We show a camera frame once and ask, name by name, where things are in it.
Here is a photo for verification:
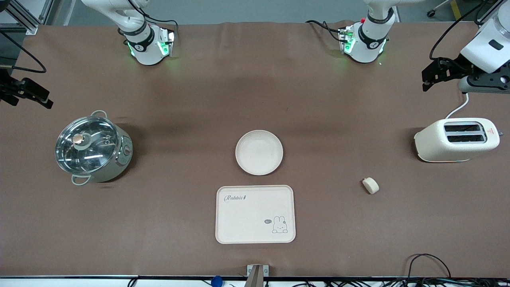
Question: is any small cream bun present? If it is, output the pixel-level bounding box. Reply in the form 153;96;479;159
362;177;380;195

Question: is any round cream plate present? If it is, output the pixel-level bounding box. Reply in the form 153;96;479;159
235;130;284;176

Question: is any cream rabbit print tray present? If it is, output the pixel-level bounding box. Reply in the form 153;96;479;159
215;185;296;244

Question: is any black chair caster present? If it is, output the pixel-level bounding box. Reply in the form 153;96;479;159
426;0;451;18

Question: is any glass pot lid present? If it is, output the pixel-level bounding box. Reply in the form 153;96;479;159
55;116;120;175

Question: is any cream two-slot toaster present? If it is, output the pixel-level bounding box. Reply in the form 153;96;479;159
414;118;501;163

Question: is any steel pot with glass lid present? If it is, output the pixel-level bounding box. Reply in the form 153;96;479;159
55;110;133;186

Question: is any brown table mat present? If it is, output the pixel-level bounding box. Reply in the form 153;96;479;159
0;20;510;278

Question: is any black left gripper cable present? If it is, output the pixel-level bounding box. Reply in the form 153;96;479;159
429;0;498;60

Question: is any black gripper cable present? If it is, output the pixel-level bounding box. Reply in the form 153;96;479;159
0;31;47;75
429;0;498;60

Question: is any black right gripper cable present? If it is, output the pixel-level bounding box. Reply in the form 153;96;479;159
0;31;47;75

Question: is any aluminium frame profile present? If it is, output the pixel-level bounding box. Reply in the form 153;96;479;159
0;0;55;35
476;0;503;25

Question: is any white toaster power cable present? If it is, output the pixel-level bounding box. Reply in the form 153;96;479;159
445;92;470;119

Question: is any black left arm base cable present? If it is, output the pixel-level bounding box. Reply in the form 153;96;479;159
306;20;344;43

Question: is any black arm base cable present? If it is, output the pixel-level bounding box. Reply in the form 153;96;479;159
133;0;179;40
306;20;344;43

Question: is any black right arm base cable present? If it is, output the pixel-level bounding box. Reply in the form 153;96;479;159
133;0;179;40

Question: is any black looped cable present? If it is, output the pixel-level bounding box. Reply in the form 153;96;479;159
406;254;452;280

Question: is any grey metal camera bracket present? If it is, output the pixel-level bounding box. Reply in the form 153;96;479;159
244;264;270;287

